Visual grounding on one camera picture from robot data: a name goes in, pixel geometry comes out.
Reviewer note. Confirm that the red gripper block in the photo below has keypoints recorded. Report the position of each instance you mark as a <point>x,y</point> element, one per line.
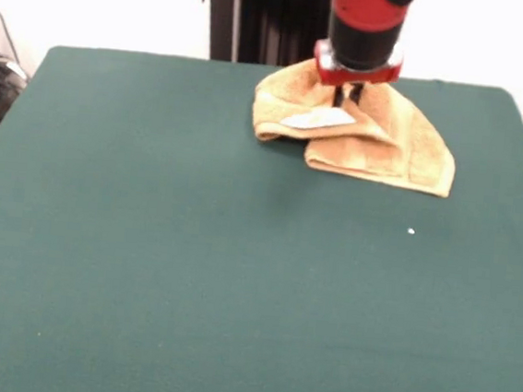
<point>356,76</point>

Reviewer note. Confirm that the orange terry towel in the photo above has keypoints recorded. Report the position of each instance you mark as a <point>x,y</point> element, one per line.
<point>410,145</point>

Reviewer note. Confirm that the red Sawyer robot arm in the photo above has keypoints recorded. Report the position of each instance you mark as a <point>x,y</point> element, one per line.
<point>365,30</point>

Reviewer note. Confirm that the dark green table cloth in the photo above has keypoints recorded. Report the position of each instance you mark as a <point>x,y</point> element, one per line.
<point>144,263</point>

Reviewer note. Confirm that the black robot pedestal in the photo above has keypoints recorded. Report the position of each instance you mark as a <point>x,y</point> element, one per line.
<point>269,20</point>

